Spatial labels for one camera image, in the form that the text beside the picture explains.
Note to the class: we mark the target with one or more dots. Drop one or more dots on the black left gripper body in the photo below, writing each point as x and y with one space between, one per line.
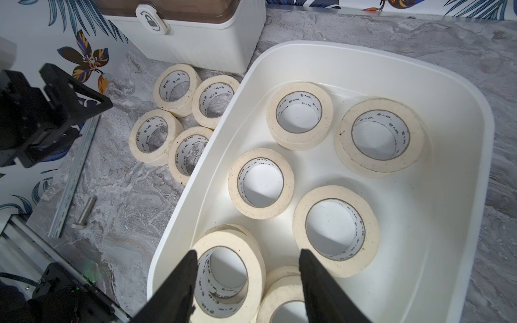
30 131

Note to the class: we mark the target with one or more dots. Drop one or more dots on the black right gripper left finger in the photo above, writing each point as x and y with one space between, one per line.
173 301

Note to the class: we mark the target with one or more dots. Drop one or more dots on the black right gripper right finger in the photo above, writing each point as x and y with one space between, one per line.
324 300

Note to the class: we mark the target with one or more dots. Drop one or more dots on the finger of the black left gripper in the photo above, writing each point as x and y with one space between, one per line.
70 100

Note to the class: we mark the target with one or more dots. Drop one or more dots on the cream masking tape roll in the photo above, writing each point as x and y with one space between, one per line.
185 152
283 300
153 135
230 276
299 116
174 89
212 98
379 137
339 227
261 184

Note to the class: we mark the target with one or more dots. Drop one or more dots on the white plastic storage tray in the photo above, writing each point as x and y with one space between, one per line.
429 214

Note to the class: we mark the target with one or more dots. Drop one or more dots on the aluminium strip on table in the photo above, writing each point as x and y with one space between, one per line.
73 179

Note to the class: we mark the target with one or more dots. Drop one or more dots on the metal bolt on table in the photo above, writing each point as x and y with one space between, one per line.
80 224

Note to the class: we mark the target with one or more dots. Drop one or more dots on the brown lidded white toolbox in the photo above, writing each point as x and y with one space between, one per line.
217 35

